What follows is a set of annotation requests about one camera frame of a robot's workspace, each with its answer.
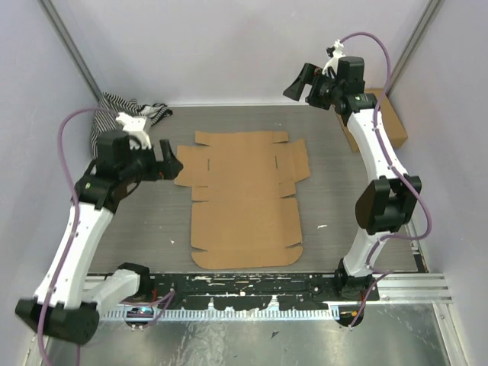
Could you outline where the folded brown cardboard box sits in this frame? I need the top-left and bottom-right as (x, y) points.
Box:
(337, 96), (408, 153)

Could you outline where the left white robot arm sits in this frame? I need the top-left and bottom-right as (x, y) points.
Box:
(14, 130), (183, 345)

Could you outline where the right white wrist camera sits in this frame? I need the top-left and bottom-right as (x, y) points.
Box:
(322, 40), (345, 76)

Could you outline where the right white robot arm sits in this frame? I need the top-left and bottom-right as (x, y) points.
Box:
(283, 56), (422, 301)

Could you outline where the brown cardboard box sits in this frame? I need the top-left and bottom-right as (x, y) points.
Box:
(175, 131), (310, 270)
(337, 96), (408, 153)

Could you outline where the aluminium frame rail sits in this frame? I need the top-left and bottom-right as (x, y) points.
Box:
(83, 272), (454, 306)

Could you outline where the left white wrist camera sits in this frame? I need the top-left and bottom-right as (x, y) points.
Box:
(116, 112), (152, 149)

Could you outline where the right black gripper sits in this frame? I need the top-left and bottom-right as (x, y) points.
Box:
(283, 63), (343, 110)

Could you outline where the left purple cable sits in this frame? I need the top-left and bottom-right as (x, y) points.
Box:
(37, 108), (177, 366)

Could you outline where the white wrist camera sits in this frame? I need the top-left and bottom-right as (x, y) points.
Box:
(322, 40), (345, 76)
(116, 112), (152, 149)

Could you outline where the striped black white cloth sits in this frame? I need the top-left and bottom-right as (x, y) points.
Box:
(90, 92), (173, 159)

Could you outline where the slotted grey cable duct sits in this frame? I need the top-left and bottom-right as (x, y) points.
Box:
(101, 306), (339, 322)

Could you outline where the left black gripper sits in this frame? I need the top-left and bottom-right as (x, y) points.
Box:
(120, 139), (183, 185)

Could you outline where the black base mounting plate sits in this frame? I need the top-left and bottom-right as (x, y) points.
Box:
(124, 272), (373, 311)

